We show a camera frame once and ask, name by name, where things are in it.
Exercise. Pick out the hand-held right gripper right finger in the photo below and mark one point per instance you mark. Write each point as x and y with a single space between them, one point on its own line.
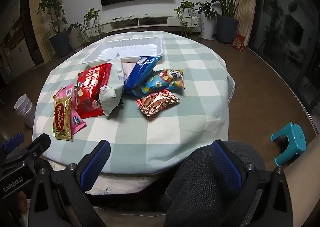
226 164

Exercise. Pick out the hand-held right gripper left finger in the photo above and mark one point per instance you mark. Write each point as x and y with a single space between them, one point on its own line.
96 164

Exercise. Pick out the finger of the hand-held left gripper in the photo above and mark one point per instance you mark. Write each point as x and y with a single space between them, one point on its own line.
40 144
13 142

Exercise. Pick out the gold red snack packet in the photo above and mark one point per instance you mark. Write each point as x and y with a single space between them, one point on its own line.
62 117

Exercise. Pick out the pink snack packet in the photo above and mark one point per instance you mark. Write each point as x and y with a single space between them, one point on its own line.
78 120

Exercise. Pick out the red chocolate ball bag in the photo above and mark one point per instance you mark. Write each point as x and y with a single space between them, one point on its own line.
87 92

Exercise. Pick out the pale green snack bag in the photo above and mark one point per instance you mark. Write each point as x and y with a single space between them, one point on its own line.
112 84

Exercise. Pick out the red silver foil snack packet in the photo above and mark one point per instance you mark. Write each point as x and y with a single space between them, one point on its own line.
156 102

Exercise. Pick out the pale pink packet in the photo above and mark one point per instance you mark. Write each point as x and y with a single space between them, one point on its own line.
128 71

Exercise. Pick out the light blue panda snack bag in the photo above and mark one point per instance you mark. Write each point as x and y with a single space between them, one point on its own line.
162 80

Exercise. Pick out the white plastic tray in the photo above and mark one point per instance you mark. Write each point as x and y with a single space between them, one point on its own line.
130 46

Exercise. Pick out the person's left hand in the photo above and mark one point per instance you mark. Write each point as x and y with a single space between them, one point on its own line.
21 200

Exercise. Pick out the white floral undercloth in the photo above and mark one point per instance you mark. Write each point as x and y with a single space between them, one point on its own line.
112 187

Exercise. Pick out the white plastic bucket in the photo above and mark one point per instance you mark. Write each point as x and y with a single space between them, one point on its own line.
25 112

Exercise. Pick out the green white checked tablecloth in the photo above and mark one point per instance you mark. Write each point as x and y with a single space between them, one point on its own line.
175 122

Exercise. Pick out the teal plastic stool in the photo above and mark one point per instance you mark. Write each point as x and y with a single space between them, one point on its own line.
293 139

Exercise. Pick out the beige sofa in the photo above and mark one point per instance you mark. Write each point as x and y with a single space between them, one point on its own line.
305 179

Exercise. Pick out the dark wooden cabinet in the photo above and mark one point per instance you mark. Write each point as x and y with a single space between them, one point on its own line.
15 49

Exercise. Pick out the tall plant in dark pot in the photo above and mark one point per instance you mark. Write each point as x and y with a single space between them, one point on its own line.
60 44

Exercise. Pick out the plant in ribbed pale pot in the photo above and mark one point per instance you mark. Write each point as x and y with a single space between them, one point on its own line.
75 39

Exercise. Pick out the red box on floor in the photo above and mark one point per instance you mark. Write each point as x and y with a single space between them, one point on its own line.
238 43

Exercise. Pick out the trailing green potted plant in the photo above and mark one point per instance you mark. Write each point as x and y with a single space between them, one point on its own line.
91 21
186 14

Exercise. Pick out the plant in white pot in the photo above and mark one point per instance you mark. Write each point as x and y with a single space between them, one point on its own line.
208 29

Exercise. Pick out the large-leaf plant in dark pot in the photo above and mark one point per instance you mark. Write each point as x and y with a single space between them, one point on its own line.
226 28

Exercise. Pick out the glass sliding door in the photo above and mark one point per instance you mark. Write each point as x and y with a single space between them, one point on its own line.
287 41

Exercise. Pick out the beige curtain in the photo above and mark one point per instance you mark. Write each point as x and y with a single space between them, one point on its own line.
246 11

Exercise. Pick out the white television cabinet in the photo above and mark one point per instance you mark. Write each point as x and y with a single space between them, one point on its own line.
155 20

